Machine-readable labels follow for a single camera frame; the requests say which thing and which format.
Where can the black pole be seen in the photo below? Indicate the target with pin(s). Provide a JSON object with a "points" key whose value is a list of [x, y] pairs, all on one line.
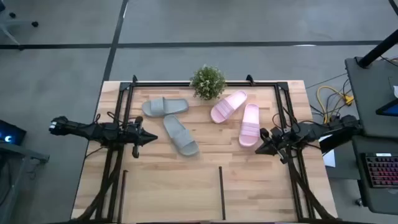
{"points": [[377, 49]]}

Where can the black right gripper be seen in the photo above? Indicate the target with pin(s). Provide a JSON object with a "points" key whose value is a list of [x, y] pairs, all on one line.
{"points": [[281, 143]]}

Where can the grey office chair base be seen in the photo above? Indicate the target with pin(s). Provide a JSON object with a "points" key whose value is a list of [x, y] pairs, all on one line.
{"points": [[15, 22]]}

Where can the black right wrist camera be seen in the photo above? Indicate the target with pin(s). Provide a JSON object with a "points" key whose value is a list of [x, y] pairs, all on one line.
{"points": [[277, 132]]}

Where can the grey metal desk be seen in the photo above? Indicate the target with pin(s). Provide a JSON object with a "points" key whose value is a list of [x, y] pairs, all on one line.
{"points": [[18, 152]]}

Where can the pink slide sandal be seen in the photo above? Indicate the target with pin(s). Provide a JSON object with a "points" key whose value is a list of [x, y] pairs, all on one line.
{"points": [[249, 124], [228, 106]]}

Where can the black backlit keyboard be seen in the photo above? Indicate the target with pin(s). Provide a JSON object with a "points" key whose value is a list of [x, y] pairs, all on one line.
{"points": [[382, 171]]}

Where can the black computer with blue light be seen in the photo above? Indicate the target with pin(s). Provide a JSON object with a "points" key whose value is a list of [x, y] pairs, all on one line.
{"points": [[12, 132]]}

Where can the tablet with blue screen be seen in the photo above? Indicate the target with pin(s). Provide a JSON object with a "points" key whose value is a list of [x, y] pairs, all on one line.
{"points": [[391, 109]]}

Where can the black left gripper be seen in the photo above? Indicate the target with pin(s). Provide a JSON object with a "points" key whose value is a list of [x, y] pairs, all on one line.
{"points": [[136, 140]]}

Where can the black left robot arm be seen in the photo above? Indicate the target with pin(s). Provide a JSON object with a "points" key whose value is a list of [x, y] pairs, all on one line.
{"points": [[93, 132]]}

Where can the white paper sheet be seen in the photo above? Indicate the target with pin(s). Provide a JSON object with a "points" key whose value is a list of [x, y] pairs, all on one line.
{"points": [[330, 158]]}

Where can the dark grey keyboard desk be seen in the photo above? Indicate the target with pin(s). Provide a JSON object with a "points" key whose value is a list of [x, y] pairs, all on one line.
{"points": [[373, 199]]}

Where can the green potted plant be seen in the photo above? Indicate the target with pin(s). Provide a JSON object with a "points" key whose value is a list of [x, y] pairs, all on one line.
{"points": [[207, 82]]}

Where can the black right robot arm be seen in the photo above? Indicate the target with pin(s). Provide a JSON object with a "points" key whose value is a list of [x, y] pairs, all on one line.
{"points": [[311, 129]]}

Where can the grey slide sandal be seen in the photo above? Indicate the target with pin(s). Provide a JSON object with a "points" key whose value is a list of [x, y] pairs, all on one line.
{"points": [[180, 135], [164, 106]]}

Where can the black metal table frame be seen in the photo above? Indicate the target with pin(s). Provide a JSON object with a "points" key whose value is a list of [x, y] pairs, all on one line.
{"points": [[161, 84]]}

